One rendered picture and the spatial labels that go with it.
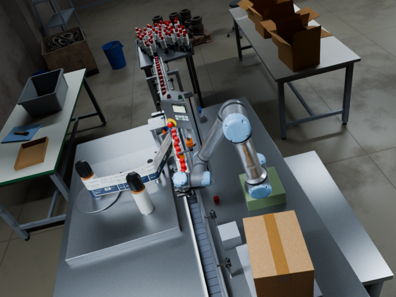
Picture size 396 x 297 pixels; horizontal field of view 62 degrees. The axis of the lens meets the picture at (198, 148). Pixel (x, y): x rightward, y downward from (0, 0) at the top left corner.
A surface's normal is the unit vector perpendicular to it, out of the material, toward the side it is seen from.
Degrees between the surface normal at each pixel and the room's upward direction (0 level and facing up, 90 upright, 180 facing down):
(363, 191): 0
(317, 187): 0
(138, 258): 0
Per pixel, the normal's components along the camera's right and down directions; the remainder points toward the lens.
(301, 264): -0.21, -0.75
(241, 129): -0.04, 0.55
